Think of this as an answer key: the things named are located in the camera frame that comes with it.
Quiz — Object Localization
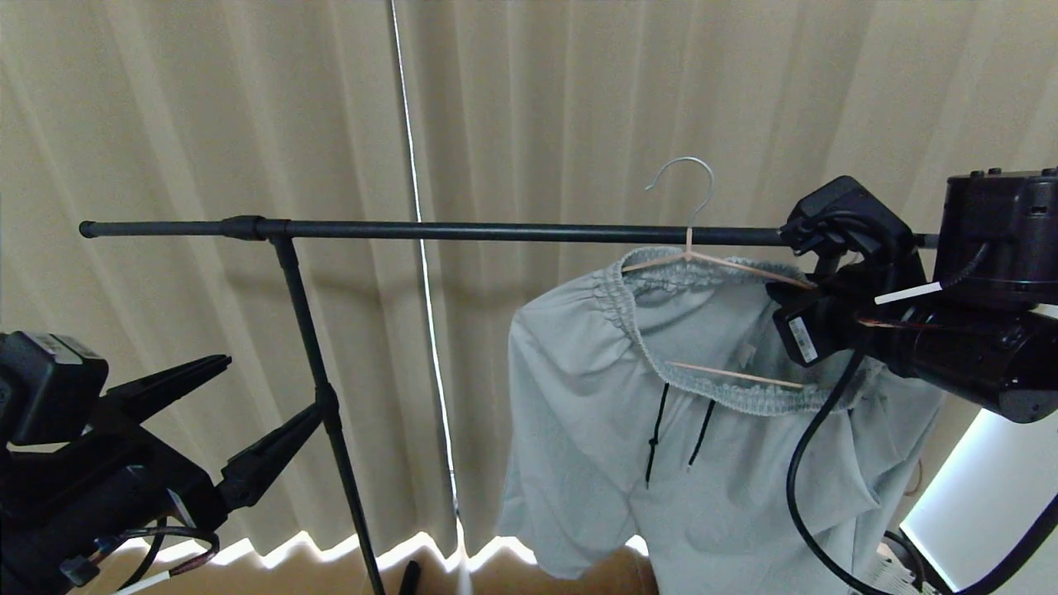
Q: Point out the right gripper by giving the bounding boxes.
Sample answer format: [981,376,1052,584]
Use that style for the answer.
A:
[765,277,1058,424]

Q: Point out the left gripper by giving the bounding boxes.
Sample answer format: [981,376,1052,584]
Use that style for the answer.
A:
[0,355,323,595]

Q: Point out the pink clothes hanger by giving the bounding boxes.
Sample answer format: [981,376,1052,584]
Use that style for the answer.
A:
[622,157,815,389]

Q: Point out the pale grey shorts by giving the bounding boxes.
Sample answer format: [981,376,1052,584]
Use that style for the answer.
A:
[496,246,947,595]

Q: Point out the white laundry basket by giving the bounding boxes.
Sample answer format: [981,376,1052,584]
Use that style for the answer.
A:
[860,537,935,595]

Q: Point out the black clothes rack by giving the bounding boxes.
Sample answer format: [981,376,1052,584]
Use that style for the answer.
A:
[79,215,939,595]

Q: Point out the beige curtain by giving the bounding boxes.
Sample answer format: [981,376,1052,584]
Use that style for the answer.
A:
[0,0,1058,559]

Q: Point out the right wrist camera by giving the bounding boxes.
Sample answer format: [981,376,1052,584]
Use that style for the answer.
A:
[779,175,927,286]

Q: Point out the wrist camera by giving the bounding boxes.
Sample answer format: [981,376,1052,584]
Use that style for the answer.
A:
[0,331,110,447]
[779,175,927,286]

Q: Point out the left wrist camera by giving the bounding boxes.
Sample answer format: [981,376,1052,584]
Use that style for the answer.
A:
[0,331,110,447]

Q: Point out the black cable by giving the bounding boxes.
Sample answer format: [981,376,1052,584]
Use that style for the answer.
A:
[785,347,1058,595]

